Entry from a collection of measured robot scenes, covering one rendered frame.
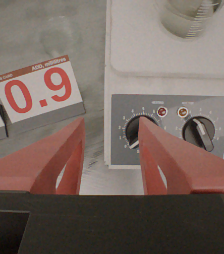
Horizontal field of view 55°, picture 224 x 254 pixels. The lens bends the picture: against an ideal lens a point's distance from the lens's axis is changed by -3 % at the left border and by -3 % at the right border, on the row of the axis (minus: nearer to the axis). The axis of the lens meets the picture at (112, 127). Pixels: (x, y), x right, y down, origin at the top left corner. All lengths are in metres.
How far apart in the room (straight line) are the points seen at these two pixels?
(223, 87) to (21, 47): 0.26
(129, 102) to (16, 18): 0.23
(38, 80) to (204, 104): 0.18
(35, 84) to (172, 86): 0.15
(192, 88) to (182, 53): 0.04
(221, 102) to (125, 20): 0.12
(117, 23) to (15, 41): 0.17
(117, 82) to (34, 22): 0.19
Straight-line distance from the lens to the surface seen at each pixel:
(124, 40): 0.21
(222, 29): 0.24
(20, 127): 0.28
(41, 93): 0.27
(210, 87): 0.23
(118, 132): 0.21
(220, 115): 0.23
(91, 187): 0.26
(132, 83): 0.21
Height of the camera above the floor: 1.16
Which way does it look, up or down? 76 degrees down
